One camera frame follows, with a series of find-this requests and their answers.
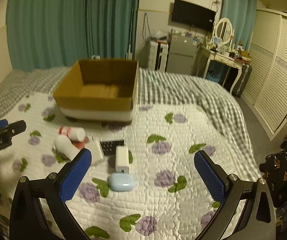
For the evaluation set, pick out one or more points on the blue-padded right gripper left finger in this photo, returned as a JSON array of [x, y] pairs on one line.
[[27, 218]]

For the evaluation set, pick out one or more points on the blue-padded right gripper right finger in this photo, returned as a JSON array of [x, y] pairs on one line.
[[257, 220]]

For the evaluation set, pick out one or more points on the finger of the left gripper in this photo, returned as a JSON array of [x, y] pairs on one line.
[[16, 128]]

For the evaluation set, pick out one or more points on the white plastic bottle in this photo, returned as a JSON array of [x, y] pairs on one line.
[[63, 145]]

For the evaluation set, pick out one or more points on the white bottle red label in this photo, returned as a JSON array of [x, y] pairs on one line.
[[73, 133]]

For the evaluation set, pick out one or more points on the white power bank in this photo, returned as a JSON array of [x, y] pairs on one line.
[[97, 153]]

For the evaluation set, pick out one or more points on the light blue earbuds case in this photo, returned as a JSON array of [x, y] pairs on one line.
[[121, 182]]

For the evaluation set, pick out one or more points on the black remote control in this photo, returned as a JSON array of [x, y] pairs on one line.
[[109, 147]]

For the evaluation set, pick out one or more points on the white charger adapter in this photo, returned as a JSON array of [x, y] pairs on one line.
[[122, 164]]

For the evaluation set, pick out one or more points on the red patterned card case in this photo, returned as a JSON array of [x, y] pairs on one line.
[[81, 144]]

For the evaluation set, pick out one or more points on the black printed clothing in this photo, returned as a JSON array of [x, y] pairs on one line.
[[275, 174]]

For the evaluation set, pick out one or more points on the brown cardboard box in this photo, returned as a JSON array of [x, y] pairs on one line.
[[99, 90]]

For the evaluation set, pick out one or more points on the floral white quilt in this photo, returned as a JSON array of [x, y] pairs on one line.
[[169, 200]]

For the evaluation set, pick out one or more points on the teal curtain left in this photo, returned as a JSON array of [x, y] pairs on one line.
[[42, 34]]

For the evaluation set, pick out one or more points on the teal curtain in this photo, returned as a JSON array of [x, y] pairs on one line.
[[242, 15], [42, 34]]

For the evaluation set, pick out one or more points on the dark suitcase beside table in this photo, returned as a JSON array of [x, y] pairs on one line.
[[242, 81]]

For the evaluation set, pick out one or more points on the blue laundry basket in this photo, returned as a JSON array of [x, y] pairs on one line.
[[213, 76]]

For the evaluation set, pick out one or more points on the grey checkered bedsheet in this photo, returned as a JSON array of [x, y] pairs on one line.
[[172, 89]]

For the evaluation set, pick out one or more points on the white dressing table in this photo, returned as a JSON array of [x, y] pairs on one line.
[[225, 60]]

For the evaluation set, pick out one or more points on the white louvered wardrobe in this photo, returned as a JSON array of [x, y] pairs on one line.
[[266, 90]]

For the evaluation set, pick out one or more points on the white suitcase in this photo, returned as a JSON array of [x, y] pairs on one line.
[[157, 56]]

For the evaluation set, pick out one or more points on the grey small refrigerator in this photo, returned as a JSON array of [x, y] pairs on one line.
[[181, 54]]

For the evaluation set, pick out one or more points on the oval white vanity mirror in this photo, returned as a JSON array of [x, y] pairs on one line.
[[224, 30]]

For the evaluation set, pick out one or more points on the teal curtain right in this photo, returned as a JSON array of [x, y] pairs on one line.
[[242, 15]]

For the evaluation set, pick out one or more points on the black wall television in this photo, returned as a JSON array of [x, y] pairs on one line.
[[193, 15]]

